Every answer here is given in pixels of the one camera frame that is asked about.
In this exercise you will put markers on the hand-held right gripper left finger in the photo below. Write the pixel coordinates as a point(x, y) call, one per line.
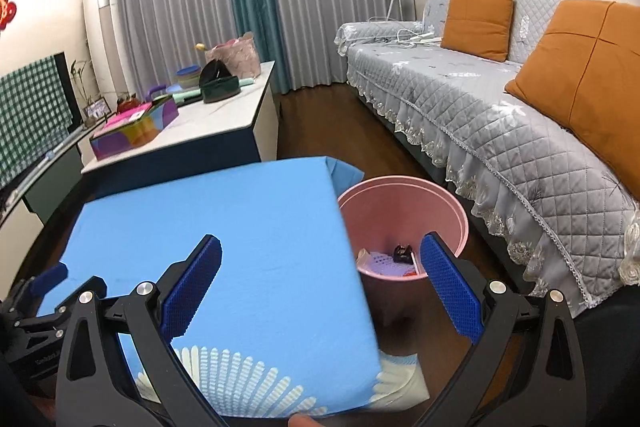
point(192, 292)

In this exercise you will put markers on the bamboo plant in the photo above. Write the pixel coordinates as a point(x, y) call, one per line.
point(82, 87)

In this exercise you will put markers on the television stand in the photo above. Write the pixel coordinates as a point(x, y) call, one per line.
point(50, 187)

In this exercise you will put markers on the black television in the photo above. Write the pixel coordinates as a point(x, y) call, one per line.
point(72, 92)

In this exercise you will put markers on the orange cushion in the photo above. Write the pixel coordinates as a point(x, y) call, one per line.
point(475, 24)
point(590, 82)

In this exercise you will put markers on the black bowl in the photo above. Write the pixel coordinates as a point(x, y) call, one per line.
point(212, 72)

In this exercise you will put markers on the green checked cloth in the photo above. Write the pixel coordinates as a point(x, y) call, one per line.
point(30, 117)

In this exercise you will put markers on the white power strip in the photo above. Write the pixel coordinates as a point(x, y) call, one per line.
point(425, 41)

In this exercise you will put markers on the green round tin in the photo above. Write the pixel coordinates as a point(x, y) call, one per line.
point(220, 91)

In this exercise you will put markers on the red knot decoration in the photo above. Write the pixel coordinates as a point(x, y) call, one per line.
point(6, 12)

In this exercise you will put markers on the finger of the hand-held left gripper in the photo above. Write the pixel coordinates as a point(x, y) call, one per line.
point(47, 279)
point(90, 285)

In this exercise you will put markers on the blue tablecloth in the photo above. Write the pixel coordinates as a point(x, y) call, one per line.
point(225, 207)

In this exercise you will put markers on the white standing air conditioner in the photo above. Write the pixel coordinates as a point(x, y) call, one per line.
point(105, 37)

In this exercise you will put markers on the white top coffee table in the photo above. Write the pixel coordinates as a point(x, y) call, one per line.
point(235, 107)

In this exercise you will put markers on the multicoloured box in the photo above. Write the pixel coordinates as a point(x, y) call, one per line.
point(125, 137)

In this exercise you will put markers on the stack of coloured bowls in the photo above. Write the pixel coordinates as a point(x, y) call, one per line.
point(187, 74)

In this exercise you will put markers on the pink quilted basket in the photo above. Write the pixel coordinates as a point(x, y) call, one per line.
point(240, 57)

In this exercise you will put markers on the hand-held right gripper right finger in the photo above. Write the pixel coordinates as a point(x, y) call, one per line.
point(450, 292)

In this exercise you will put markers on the dark brown wrapper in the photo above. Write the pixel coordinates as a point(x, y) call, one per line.
point(402, 253)

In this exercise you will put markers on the purple textured pad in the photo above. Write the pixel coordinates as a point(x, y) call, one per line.
point(382, 264)

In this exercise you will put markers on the mint green mat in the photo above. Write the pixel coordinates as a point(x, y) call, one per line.
point(185, 96)

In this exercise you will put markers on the grey quilted sofa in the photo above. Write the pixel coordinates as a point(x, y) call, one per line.
point(475, 107)

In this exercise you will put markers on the small photo frame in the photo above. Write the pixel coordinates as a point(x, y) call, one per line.
point(97, 109)

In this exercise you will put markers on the pink waste bin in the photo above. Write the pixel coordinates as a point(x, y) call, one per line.
point(400, 207)

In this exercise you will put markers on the reddish brown teapot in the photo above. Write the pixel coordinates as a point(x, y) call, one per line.
point(127, 104)

